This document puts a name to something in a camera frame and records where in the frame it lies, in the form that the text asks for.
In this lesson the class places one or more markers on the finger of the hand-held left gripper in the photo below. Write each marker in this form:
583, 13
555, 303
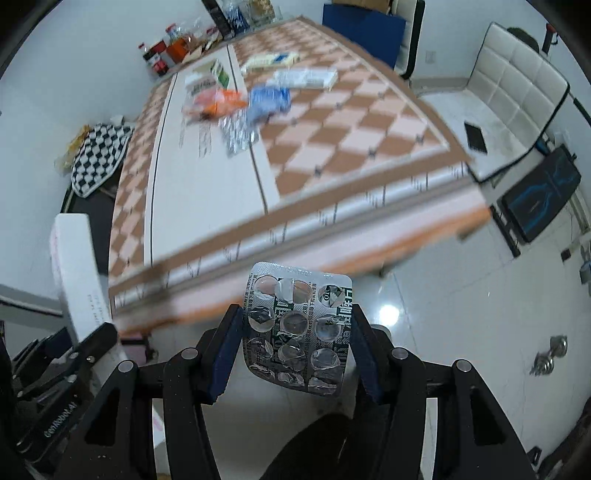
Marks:
99, 341

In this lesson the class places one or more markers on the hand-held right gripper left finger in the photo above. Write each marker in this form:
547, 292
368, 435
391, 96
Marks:
226, 355

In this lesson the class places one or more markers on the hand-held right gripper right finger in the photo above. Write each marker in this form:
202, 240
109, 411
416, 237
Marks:
367, 364

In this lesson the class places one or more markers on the silver blister pack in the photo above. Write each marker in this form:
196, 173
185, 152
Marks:
295, 323
235, 136

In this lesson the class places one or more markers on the white cardboard box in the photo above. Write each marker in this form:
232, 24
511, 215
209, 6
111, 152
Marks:
74, 267

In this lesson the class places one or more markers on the person's dark trouser legs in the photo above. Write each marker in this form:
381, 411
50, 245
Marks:
318, 452

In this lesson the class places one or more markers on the black folding cot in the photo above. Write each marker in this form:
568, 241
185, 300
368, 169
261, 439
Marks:
99, 230

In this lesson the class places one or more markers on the metal dumbbell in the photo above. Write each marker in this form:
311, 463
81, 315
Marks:
549, 355

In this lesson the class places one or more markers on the black white checkered cloth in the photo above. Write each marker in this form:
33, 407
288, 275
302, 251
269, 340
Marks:
99, 157

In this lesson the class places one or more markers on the yellowish plastic bag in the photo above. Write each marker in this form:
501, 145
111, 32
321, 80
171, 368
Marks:
74, 143

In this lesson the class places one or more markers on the crumpled silver blister pack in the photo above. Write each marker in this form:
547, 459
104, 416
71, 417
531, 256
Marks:
235, 136

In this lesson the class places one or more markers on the black blue exercise pad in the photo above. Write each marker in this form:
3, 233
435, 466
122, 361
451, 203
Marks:
540, 194

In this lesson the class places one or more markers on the brown pink checkered tablecloth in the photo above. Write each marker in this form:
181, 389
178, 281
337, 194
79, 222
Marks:
369, 120

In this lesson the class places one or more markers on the black phone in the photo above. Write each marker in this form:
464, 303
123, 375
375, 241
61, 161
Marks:
475, 137

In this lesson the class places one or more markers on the orange plastic packet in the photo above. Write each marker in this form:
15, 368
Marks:
217, 104

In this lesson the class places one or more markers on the blue plastic packet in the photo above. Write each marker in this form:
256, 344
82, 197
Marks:
268, 101

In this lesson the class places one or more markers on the long white box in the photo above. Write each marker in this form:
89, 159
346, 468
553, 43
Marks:
304, 78

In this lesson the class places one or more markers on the dark bottle red label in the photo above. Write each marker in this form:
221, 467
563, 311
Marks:
157, 57

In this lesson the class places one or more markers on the pale yellow box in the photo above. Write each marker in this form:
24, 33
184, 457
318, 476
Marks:
270, 60

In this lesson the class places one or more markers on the orange box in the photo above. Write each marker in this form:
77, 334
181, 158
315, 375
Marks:
178, 51

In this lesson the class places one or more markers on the white padded chair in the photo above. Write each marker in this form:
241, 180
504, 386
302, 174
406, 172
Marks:
508, 83

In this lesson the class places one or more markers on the white black-framed chair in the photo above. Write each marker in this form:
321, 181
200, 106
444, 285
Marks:
411, 37

